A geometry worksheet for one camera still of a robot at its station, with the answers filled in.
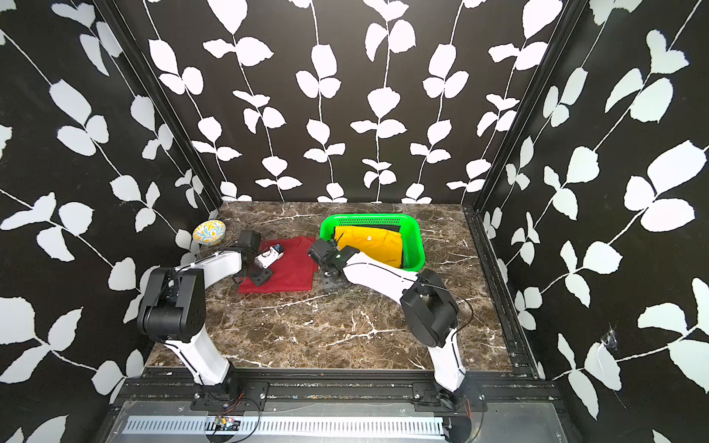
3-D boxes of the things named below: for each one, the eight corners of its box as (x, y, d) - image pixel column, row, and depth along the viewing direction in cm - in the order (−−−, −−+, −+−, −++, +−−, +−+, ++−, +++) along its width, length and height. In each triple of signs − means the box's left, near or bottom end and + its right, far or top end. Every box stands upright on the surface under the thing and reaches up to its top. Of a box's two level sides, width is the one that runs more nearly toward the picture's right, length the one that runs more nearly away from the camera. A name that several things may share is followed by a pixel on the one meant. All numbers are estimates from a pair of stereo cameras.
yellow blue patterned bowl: (195, 247, 108) (189, 239, 104) (204, 227, 115) (199, 219, 111) (223, 247, 108) (218, 239, 104) (231, 228, 115) (226, 220, 111)
